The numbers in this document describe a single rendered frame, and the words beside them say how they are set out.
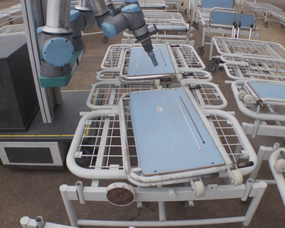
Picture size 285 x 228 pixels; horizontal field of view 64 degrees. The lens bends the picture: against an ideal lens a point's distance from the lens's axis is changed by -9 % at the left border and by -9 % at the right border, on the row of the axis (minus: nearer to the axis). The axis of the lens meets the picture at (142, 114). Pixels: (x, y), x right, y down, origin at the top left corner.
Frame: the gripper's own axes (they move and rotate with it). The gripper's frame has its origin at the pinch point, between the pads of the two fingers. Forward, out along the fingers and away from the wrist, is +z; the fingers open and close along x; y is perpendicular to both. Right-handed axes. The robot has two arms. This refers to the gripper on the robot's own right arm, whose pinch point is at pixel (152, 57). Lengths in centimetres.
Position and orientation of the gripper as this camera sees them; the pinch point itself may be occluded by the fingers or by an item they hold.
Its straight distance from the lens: 149.6
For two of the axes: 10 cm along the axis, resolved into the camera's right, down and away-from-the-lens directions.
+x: 2.0, 6.1, -7.7
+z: 3.7, 6.8, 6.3
